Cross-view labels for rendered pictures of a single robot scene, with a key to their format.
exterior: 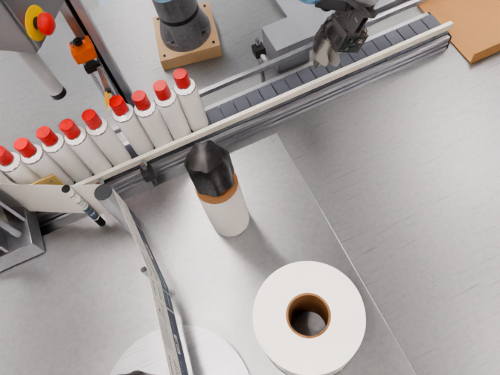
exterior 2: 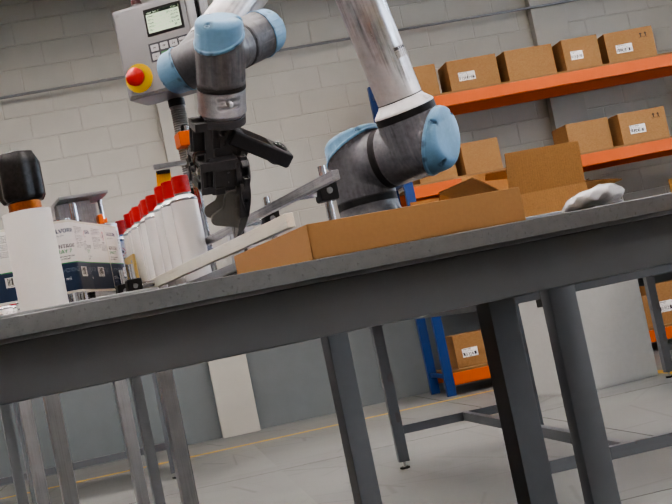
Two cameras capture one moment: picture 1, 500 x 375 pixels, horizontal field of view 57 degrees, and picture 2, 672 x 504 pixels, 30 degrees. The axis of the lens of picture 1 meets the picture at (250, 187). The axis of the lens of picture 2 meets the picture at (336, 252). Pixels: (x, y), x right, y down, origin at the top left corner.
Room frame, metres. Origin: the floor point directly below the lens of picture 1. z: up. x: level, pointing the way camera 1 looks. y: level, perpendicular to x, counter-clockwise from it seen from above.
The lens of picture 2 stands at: (0.59, -2.27, 0.77)
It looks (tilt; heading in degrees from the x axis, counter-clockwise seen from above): 3 degrees up; 80
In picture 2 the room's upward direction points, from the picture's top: 12 degrees counter-clockwise
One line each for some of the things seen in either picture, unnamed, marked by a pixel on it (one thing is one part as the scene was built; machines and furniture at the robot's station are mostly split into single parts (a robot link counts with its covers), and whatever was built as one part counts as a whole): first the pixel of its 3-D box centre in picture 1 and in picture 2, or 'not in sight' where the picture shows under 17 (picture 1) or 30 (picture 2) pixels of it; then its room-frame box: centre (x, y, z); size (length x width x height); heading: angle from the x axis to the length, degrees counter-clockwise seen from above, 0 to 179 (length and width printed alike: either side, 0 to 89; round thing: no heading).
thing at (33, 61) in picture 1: (34, 62); (185, 147); (0.77, 0.37, 1.18); 0.04 x 0.04 x 0.21
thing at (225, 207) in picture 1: (219, 192); (30, 232); (0.44, 0.06, 1.03); 0.09 x 0.09 x 0.30
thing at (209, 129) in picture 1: (268, 103); (198, 263); (0.72, -0.10, 0.91); 1.07 x 0.01 x 0.02; 101
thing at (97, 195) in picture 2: not in sight; (79, 199); (0.53, 0.59, 1.14); 0.14 x 0.11 x 0.01; 101
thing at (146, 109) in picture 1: (152, 121); (171, 237); (0.70, 0.19, 0.98); 0.05 x 0.05 x 0.20
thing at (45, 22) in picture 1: (44, 23); (136, 77); (0.70, 0.27, 1.33); 0.04 x 0.03 x 0.04; 156
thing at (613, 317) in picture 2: not in sight; (568, 292); (3.35, 5.43, 0.61); 0.70 x 0.60 x 1.22; 101
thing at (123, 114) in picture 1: (131, 126); not in sight; (0.70, 0.24, 0.98); 0.05 x 0.05 x 0.20
